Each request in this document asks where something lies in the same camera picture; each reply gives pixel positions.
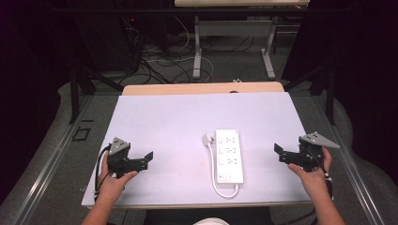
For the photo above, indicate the aluminium floor rail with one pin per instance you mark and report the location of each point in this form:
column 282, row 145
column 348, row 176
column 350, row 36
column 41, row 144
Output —
column 350, row 162
column 50, row 162

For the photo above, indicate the black metal stand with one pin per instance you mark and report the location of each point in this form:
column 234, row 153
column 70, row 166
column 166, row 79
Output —
column 78, row 87
column 325, row 84

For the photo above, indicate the white desk with metal legs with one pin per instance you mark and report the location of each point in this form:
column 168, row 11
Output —
column 231, row 28

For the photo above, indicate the white plug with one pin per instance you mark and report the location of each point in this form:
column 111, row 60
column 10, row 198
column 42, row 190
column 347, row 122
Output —
column 207, row 139

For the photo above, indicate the black floor socket frame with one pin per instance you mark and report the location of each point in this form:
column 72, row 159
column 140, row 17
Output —
column 81, row 134

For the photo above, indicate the person's right hand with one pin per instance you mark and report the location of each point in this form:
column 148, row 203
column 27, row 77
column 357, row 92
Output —
column 313, row 179

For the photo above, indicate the white power strip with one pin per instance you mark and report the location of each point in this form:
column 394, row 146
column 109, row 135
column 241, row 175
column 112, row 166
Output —
column 229, row 156

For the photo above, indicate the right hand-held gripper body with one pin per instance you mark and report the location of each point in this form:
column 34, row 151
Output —
column 313, row 146

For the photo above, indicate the white table mat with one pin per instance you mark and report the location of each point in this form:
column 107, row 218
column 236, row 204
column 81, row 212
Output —
column 175, row 125

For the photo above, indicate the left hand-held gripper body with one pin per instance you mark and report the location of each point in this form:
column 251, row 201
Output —
column 118, row 153

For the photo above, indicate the person's left hand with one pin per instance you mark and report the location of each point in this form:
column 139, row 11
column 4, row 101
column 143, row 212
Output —
column 114, row 184

